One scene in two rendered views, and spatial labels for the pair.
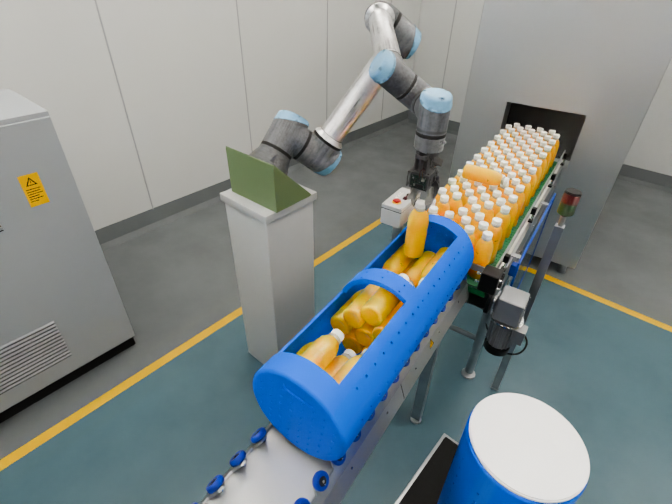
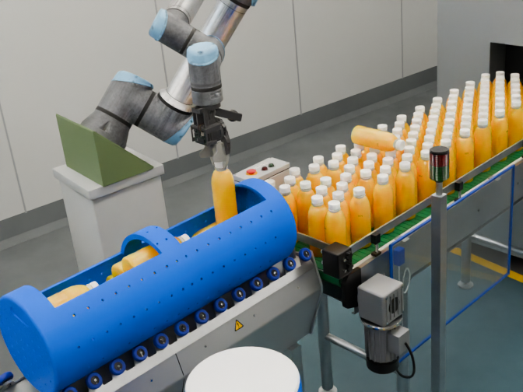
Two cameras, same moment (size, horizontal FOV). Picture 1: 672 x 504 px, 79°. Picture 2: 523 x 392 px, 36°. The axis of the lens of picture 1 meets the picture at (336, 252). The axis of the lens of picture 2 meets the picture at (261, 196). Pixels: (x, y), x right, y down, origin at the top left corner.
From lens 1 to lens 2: 1.36 m
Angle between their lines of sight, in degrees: 16
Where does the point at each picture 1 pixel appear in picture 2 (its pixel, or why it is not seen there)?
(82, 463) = not seen: outside the picture
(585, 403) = not seen: outside the picture
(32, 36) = not seen: outside the picture
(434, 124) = (198, 77)
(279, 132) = (113, 96)
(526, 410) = (260, 359)
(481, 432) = (201, 372)
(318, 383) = (33, 303)
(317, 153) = (159, 118)
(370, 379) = (93, 311)
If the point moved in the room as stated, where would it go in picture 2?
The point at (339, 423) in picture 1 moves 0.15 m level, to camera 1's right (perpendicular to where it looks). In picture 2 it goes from (46, 337) to (103, 341)
